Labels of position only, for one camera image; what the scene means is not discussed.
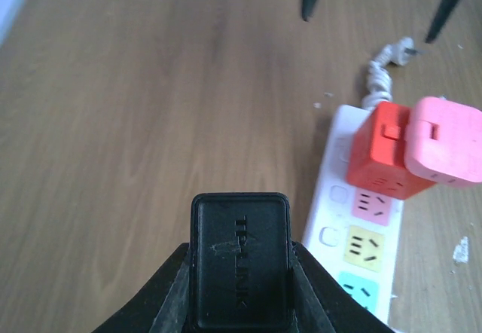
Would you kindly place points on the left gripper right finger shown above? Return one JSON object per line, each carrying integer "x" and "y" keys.
{"x": 320, "y": 303}

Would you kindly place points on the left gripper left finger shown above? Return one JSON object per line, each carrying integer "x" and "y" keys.
{"x": 139, "y": 313}

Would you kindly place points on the pink plug adapter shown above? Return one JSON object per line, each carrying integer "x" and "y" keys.
{"x": 443, "y": 142}

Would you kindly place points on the white power strip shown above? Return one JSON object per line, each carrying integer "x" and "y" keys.
{"x": 352, "y": 232}

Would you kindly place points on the red cube socket adapter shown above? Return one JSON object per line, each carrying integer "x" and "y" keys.
{"x": 376, "y": 160}

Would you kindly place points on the black power adapter with cable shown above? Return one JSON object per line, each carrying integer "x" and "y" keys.
{"x": 240, "y": 266}

